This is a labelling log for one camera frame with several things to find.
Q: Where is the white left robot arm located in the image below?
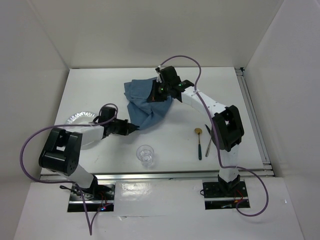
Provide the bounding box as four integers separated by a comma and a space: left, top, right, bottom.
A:
38, 105, 139, 200

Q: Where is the aluminium frame rail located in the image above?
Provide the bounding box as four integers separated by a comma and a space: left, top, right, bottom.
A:
234, 67, 276, 177

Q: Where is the clear drinking glass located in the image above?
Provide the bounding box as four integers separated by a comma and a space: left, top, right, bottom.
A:
136, 145, 155, 167

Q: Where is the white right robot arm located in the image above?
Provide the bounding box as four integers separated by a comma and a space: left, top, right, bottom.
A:
147, 66, 244, 196

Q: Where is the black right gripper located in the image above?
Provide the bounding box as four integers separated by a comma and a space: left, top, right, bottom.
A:
147, 79, 171, 102

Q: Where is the silver knife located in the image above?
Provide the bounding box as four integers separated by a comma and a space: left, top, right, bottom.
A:
205, 124, 212, 157

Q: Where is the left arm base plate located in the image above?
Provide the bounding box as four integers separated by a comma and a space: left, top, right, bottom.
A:
66, 183, 116, 213

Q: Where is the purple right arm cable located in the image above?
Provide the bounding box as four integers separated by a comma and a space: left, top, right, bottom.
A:
159, 55, 270, 217

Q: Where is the white scalloped plate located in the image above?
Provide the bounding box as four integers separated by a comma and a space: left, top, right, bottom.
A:
64, 111, 103, 150

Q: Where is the gold spoon green handle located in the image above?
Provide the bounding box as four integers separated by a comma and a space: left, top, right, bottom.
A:
194, 127, 202, 161

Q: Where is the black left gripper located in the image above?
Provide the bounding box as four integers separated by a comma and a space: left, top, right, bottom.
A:
108, 117, 138, 135

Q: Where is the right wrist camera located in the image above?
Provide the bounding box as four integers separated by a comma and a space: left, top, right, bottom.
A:
155, 65, 164, 84

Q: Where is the blue cloth placemat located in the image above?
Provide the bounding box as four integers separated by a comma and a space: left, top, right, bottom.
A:
124, 77, 174, 130

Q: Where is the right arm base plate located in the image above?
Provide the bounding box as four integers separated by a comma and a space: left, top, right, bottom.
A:
199, 181, 250, 210

